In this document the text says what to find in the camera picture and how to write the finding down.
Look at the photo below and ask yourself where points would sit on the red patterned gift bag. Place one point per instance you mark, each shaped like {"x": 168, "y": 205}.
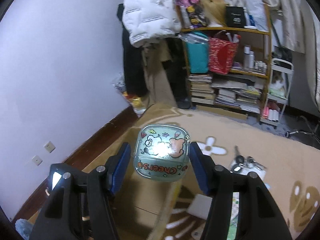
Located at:
{"x": 222, "y": 51}

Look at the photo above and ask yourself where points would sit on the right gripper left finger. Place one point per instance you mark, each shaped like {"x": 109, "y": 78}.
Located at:
{"x": 61, "y": 214}

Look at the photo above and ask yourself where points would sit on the black box on shelf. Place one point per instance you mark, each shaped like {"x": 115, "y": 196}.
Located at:
{"x": 235, "y": 17}

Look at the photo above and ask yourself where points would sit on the white bottles on shelf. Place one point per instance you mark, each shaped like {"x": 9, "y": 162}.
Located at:
{"x": 251, "y": 64}

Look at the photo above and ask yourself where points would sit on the beige trench coat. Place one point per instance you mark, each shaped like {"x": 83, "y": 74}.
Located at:
{"x": 157, "y": 83}

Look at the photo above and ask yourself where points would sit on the wooden bookshelf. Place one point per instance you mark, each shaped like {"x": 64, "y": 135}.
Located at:
{"x": 258, "y": 37}

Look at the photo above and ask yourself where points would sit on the wall socket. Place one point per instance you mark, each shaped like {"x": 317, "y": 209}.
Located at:
{"x": 37, "y": 160}
{"x": 49, "y": 146}

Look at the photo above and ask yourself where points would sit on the brown cardboard box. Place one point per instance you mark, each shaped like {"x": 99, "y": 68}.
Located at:
{"x": 150, "y": 209}

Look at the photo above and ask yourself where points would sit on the white square pad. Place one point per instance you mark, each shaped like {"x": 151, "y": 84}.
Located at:
{"x": 200, "y": 206}

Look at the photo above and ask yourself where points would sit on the white metal cart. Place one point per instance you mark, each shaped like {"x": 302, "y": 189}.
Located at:
{"x": 278, "y": 91}

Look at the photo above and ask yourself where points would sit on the stack of books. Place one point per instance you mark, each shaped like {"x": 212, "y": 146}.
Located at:
{"x": 237, "y": 95}
{"x": 200, "y": 89}

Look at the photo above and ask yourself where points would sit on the black hanging coat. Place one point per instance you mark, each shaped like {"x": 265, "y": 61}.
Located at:
{"x": 132, "y": 62}

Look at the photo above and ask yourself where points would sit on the stack of books right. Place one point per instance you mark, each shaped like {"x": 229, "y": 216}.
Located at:
{"x": 237, "y": 95}

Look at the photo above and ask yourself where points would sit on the stack of books left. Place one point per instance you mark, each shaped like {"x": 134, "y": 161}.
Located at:
{"x": 200, "y": 89}

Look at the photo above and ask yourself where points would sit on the snack plastic bag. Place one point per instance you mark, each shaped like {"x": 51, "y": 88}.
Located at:
{"x": 135, "y": 101}

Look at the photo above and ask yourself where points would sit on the white puffer jacket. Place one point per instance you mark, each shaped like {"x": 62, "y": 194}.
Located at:
{"x": 149, "y": 21}

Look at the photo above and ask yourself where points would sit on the beige brown patterned rug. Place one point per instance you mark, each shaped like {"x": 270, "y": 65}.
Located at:
{"x": 287, "y": 208}

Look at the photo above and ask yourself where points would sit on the white box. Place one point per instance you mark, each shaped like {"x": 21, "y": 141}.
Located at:
{"x": 246, "y": 181}

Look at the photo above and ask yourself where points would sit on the teal bag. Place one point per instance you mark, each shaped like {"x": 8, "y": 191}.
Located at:
{"x": 198, "y": 52}

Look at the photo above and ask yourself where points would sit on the green cartoon earbud case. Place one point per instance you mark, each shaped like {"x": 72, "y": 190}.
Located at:
{"x": 162, "y": 152}

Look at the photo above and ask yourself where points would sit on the black key bunch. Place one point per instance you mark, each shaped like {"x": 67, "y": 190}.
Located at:
{"x": 240, "y": 162}

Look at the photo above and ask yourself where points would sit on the lower wall socket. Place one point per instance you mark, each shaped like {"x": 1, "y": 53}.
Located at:
{"x": 37, "y": 160}

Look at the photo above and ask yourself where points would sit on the upper wall socket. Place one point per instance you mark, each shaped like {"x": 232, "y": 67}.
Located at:
{"x": 49, "y": 146}

